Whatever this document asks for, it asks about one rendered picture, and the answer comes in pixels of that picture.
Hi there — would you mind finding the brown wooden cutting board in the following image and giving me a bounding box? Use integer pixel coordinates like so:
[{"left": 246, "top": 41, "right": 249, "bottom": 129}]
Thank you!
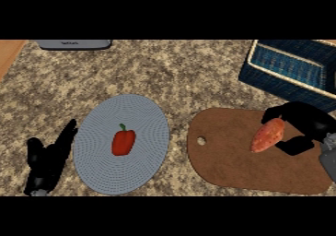
[{"left": 186, "top": 107, "right": 333, "bottom": 195}]

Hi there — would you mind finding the red bell pepper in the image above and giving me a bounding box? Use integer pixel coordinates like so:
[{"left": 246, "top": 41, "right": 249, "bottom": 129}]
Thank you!
[{"left": 111, "top": 123, "right": 137, "bottom": 157}]

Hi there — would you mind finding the grey round woven placemat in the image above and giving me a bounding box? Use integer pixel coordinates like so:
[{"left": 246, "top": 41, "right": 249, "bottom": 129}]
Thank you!
[{"left": 71, "top": 93, "right": 171, "bottom": 195}]

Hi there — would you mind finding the orange sweet potato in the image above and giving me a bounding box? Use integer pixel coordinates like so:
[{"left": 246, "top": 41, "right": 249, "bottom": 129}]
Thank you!
[{"left": 251, "top": 117, "right": 287, "bottom": 153}]

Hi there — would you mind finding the blue wicker basket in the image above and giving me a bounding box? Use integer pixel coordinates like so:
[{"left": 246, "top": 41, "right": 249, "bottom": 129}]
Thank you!
[{"left": 237, "top": 39, "right": 336, "bottom": 113}]

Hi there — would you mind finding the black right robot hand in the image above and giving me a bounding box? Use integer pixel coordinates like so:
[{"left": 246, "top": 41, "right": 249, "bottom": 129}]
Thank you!
[{"left": 260, "top": 101, "right": 336, "bottom": 157}]

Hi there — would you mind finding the grey flat appliance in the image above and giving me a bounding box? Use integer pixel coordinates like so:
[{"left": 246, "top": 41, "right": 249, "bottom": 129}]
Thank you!
[{"left": 34, "top": 39, "right": 114, "bottom": 51}]

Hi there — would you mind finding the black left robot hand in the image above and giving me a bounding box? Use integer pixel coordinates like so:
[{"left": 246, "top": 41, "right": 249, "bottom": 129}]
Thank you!
[{"left": 22, "top": 118, "right": 80, "bottom": 196}]

